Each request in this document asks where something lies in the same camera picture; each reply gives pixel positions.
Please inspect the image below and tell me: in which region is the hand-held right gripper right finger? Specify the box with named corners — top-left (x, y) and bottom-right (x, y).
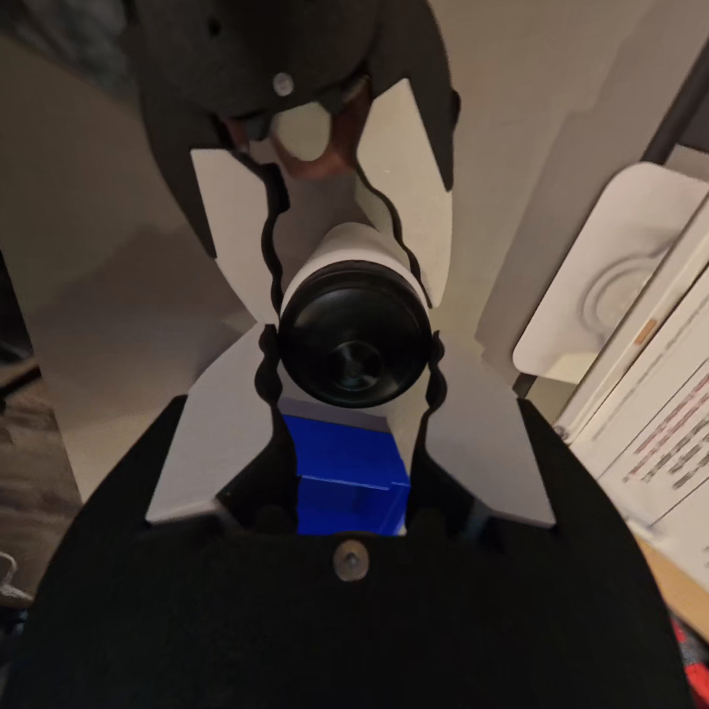
top-left (406, 330), bottom-right (557, 535)

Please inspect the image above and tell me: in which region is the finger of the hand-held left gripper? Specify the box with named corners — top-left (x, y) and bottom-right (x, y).
top-left (354, 78), bottom-right (455, 309)
top-left (190, 148), bottom-right (290, 325)

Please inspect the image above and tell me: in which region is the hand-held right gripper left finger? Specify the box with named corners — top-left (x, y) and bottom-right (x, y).
top-left (145, 324), bottom-right (301, 532)

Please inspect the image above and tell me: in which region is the white plastic bottle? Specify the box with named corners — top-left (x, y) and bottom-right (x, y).
top-left (280, 222), bottom-right (428, 311)

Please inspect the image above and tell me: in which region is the black bottle lid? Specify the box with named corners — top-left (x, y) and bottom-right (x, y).
top-left (277, 263), bottom-right (433, 410)

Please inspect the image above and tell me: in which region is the blue plastic bin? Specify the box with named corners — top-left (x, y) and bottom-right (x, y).
top-left (282, 412), bottom-right (412, 536)

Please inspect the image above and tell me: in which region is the person's left hand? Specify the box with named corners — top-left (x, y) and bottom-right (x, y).
top-left (281, 90), bottom-right (370, 180)

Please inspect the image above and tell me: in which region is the printed instruction sheet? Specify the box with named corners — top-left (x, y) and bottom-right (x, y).
top-left (587, 288), bottom-right (709, 555)

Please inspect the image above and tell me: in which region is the dark desk cable flap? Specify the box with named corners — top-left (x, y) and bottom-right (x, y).
top-left (643, 33), bottom-right (709, 162)

